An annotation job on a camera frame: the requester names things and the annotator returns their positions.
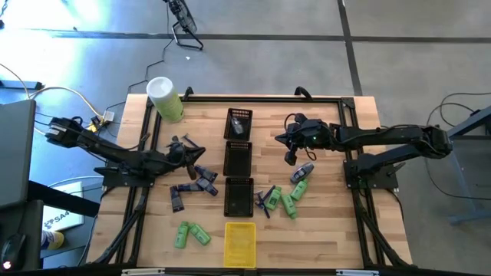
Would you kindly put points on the yellow slotted plastic basket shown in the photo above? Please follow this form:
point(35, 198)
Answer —
point(240, 245)

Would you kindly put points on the black slotted plastic basket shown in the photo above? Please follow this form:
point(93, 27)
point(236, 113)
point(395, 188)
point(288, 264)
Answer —
point(247, 132)
point(239, 197)
point(238, 159)

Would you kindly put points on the green disinfecting wipes canister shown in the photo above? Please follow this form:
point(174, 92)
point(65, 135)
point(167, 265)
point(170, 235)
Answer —
point(169, 103)

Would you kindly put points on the grey computer monitor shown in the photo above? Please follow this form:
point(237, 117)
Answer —
point(15, 153)

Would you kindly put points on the yellow white blue object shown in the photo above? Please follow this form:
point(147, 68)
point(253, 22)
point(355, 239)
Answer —
point(51, 239)

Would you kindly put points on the small green plastic bottle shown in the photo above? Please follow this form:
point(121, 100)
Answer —
point(273, 198)
point(181, 235)
point(299, 190)
point(288, 206)
point(200, 234)

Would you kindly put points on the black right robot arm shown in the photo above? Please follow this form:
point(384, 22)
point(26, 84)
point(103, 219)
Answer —
point(383, 134)

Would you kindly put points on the black floor fan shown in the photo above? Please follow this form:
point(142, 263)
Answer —
point(186, 17)

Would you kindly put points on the black table clamp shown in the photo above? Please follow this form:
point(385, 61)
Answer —
point(188, 93)
point(303, 92)

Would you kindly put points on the white mounting plate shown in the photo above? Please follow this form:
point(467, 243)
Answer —
point(144, 271)
point(358, 272)

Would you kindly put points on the grey power adapter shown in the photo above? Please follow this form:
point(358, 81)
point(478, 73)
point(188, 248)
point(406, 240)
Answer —
point(108, 116)

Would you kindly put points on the black desk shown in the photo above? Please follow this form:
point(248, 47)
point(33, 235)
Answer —
point(23, 222)

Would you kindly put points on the black computer mouse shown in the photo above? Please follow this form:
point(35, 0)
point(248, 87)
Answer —
point(11, 249)

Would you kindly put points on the yellow plug connector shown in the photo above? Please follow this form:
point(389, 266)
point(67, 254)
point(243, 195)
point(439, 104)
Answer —
point(95, 124)

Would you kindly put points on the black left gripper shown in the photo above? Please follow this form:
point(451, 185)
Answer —
point(178, 159)

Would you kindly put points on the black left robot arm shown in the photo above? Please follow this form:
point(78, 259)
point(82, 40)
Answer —
point(115, 153)

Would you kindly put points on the black power strip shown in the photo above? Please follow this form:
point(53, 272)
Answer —
point(19, 84)

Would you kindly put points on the white printed box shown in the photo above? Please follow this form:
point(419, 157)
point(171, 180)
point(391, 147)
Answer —
point(63, 218)

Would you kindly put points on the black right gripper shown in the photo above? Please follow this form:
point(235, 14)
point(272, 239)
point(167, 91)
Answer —
point(310, 134)

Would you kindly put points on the grey metal table frame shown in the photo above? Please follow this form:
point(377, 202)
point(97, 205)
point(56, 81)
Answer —
point(462, 176)

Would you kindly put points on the blue pen tool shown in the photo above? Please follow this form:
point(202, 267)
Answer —
point(264, 210)

